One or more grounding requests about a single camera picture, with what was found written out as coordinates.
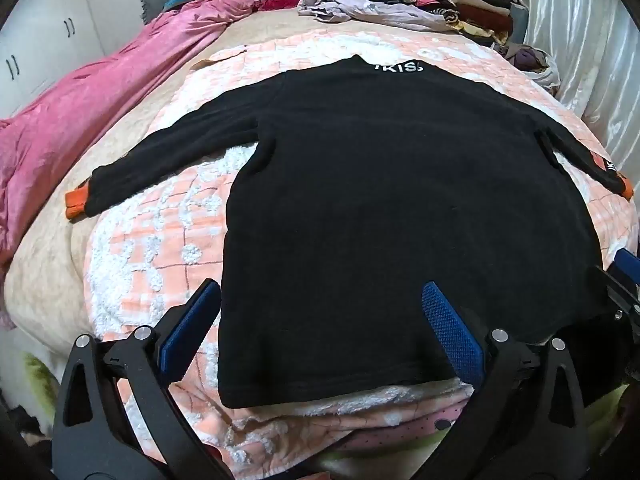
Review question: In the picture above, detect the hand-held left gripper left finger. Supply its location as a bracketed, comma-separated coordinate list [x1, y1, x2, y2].
[50, 279, 223, 480]

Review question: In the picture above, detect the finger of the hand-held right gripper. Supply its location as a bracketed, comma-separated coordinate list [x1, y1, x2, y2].
[590, 246, 640, 342]

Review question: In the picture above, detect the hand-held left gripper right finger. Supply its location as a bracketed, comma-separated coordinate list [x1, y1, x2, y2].
[421, 280, 589, 480]

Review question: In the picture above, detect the black sweater with orange cuffs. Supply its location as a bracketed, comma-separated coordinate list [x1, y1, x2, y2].
[65, 55, 631, 411]

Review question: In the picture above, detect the pile of folded clothes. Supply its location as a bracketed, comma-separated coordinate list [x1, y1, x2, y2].
[385, 0, 523, 46]

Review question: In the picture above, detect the pink dotted cloth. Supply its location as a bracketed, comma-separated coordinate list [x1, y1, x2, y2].
[340, 405, 476, 456]

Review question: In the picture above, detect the orange and white plaid blanket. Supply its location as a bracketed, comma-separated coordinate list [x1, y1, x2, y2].
[82, 27, 640, 466]

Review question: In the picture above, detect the green cloth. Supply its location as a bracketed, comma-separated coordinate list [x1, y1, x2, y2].
[582, 382, 640, 443]

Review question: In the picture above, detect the beige blanket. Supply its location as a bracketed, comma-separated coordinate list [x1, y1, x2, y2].
[0, 0, 451, 441]

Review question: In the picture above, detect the pink quilt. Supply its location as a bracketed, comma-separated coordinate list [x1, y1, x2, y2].
[0, 0, 256, 266]

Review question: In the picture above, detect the dark purple cloth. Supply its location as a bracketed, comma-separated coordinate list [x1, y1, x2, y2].
[500, 42, 561, 91]

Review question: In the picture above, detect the white satin curtain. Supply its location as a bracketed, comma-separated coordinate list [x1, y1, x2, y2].
[510, 0, 640, 171]

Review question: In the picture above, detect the white wardrobe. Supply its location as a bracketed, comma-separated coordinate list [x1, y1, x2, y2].
[0, 0, 151, 116]

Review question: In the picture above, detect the red cloth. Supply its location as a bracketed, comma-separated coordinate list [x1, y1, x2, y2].
[255, 0, 306, 13]

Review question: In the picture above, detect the crumpled lilac garment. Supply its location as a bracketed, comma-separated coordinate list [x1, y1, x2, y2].
[297, 0, 451, 31]

